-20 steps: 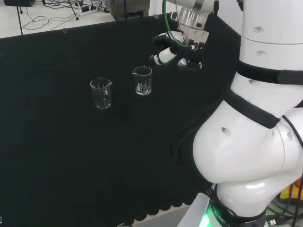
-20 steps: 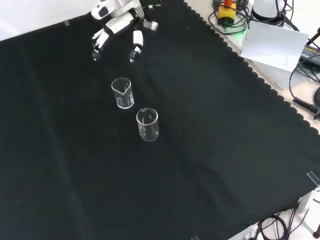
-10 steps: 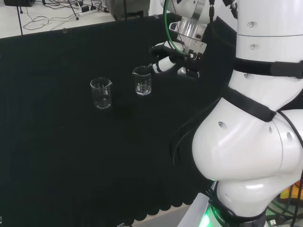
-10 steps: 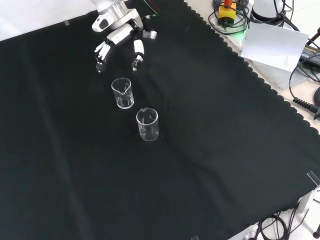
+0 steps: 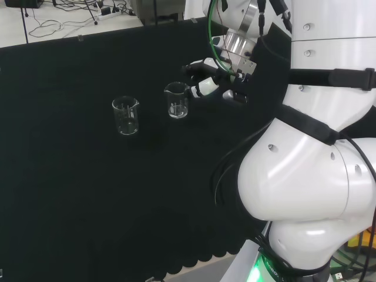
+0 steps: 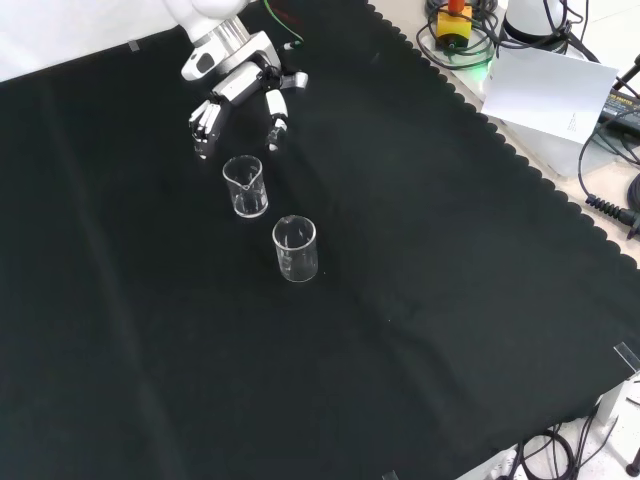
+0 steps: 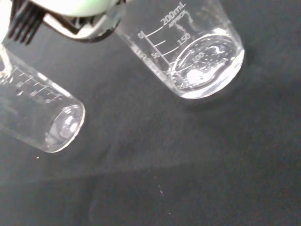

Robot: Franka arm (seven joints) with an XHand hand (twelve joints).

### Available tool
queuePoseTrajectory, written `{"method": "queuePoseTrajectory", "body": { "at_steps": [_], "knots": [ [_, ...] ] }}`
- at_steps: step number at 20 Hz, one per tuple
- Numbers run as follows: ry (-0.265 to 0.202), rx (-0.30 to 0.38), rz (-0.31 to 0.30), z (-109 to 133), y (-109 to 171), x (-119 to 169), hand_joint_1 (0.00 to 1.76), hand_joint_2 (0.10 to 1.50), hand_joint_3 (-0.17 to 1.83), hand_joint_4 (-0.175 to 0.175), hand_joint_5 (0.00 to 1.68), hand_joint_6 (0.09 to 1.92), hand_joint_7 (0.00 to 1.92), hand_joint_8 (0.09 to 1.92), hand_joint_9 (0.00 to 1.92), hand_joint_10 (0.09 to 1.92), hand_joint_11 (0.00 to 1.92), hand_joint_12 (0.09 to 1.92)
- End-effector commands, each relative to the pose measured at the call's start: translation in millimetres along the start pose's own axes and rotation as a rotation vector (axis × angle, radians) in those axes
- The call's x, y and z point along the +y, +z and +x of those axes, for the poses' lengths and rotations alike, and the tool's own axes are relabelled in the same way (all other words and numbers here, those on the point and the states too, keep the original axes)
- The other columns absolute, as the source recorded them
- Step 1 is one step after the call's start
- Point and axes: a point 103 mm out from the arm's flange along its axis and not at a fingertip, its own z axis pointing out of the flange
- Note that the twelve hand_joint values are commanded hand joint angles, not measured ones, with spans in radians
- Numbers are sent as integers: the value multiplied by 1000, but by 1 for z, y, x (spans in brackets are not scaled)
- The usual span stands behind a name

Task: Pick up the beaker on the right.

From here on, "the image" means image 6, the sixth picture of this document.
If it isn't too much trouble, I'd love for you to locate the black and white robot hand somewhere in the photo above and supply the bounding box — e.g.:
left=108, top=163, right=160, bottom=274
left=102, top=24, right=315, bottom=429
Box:
left=180, top=30, right=309, bottom=160

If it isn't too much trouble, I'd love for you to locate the clear glass beaker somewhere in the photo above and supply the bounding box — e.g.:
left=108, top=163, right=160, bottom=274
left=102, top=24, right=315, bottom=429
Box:
left=222, top=154, right=270, bottom=219
left=271, top=214, right=319, bottom=284

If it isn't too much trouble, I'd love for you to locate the yellow stop button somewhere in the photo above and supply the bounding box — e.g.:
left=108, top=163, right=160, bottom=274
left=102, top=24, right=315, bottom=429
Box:
left=435, top=0, right=474, bottom=52

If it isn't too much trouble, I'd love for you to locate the black bench cloth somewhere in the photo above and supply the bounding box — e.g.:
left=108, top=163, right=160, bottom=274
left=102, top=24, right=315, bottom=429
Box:
left=0, top=0, right=640, bottom=480

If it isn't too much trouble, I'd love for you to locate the pale board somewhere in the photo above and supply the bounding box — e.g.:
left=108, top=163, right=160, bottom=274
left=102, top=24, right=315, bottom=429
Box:
left=480, top=43, right=620, bottom=177

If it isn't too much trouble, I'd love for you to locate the black power adapter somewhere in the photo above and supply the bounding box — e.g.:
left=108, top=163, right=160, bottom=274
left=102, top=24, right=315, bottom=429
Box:
left=598, top=83, right=640, bottom=127

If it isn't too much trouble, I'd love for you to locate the thin green wire with plug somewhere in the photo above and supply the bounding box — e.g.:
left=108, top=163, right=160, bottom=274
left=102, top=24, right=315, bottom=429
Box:
left=262, top=0, right=306, bottom=52

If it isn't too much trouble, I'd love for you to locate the green cable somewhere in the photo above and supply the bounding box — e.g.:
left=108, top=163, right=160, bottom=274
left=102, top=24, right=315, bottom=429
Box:
left=416, top=18, right=497, bottom=72

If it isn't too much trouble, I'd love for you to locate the black ribbed-end cable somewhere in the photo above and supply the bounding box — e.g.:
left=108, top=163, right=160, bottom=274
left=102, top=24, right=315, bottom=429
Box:
left=578, top=122, right=640, bottom=227

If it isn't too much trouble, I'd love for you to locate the black floor cable bundle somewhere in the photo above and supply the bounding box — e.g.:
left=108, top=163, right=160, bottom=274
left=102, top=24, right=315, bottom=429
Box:
left=514, top=407, right=640, bottom=480

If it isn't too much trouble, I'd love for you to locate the white bench bracket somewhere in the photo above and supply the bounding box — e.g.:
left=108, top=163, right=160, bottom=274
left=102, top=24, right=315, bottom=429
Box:
left=593, top=372, right=640, bottom=437

